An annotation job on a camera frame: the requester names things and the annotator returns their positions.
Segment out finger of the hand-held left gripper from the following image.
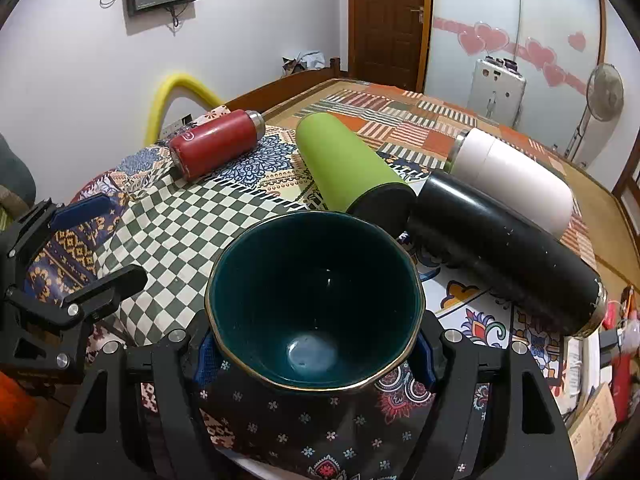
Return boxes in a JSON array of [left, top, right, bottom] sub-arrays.
[[59, 264, 149, 323], [47, 194, 121, 235]]

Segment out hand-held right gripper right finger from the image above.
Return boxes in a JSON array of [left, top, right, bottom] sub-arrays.
[[414, 310, 582, 480]]

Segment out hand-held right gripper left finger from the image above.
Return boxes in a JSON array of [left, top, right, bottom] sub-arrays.
[[60, 310, 226, 480]]

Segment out dark teal ceramic bowl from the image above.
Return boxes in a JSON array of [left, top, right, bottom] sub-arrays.
[[205, 211, 427, 395]]

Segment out green insulated cup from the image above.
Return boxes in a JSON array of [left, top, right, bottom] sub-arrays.
[[295, 112, 417, 238]]

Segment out orange cloth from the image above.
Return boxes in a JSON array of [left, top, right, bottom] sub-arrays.
[[0, 372, 38, 466]]

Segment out grey cushion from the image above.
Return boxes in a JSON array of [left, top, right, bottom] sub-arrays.
[[0, 132, 37, 211]]

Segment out patterned patchwork blanket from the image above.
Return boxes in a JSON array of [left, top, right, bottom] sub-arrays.
[[25, 87, 601, 480]]

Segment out black insulated bottle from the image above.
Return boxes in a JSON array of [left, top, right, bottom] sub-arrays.
[[406, 170, 608, 338]]

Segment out red insulated bottle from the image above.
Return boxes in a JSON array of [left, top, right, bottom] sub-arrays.
[[168, 108, 266, 182]]

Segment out yellow foam tube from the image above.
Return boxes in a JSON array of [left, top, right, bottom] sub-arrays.
[[144, 73, 224, 146]]

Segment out cardboard box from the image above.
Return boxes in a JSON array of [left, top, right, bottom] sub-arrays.
[[567, 382, 619, 467]]

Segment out red packet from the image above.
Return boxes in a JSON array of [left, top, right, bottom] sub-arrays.
[[602, 285, 640, 423]]

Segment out white insulated bottle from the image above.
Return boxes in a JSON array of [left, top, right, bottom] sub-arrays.
[[446, 127, 574, 238]]

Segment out crumpled paper bag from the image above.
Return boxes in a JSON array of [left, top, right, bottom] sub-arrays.
[[281, 50, 329, 77]]

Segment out white boxy appliance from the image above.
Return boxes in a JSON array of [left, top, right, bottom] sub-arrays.
[[467, 57, 527, 129]]

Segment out white standing fan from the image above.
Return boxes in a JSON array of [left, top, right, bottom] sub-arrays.
[[564, 62, 626, 162]]

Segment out pink heart stickers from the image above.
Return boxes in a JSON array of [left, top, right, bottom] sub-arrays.
[[433, 17, 587, 88]]

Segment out brown wooden door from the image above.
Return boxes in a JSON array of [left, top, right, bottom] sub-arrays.
[[347, 0, 434, 94]]

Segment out frosted glass wardrobe door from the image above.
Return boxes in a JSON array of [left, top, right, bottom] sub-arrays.
[[424, 0, 608, 161]]

